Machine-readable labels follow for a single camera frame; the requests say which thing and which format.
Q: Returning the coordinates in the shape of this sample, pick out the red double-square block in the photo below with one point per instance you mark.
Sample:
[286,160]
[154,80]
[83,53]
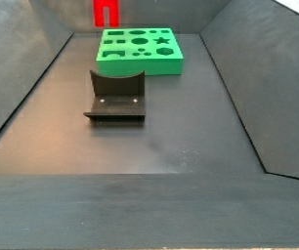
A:
[106,12]

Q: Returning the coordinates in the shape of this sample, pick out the green shape-sorting foam board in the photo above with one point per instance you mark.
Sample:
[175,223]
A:
[131,50]

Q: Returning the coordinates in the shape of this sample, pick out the black curved stand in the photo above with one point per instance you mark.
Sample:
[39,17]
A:
[119,96]

